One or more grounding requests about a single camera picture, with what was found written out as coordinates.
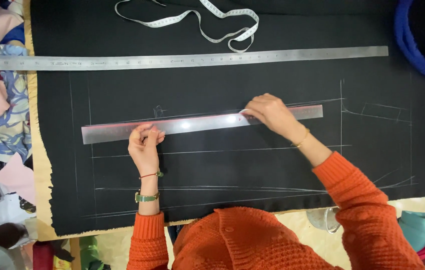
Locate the gold bracelet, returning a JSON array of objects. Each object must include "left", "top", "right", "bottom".
[{"left": 291, "top": 128, "right": 311, "bottom": 148}]

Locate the blue fuzzy fabric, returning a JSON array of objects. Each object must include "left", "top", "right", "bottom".
[{"left": 394, "top": 0, "right": 425, "bottom": 92}]

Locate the person's right hand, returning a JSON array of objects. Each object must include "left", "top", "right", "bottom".
[{"left": 239, "top": 93, "right": 306, "bottom": 141}]

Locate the orange knitted cardigan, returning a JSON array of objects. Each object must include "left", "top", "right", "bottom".
[{"left": 126, "top": 151, "right": 425, "bottom": 270}]

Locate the white measuring tape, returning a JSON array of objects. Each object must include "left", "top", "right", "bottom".
[{"left": 114, "top": 0, "right": 260, "bottom": 53}]

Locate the long steel ruler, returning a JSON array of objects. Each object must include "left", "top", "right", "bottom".
[{"left": 0, "top": 46, "right": 389, "bottom": 71}]

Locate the clear plastic ruler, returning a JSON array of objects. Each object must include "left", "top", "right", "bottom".
[{"left": 81, "top": 104, "right": 323, "bottom": 145}]

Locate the black fabric with chalk lines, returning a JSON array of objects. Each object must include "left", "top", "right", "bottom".
[{"left": 30, "top": 0, "right": 425, "bottom": 237}]

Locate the green wristwatch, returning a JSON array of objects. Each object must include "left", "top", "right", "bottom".
[{"left": 135, "top": 190, "right": 160, "bottom": 203}]

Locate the person's left hand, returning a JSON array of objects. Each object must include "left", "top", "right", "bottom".
[{"left": 128, "top": 124, "right": 166, "bottom": 176}]

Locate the dark red thread spool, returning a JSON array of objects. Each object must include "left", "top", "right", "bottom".
[{"left": 33, "top": 241, "right": 54, "bottom": 270}]

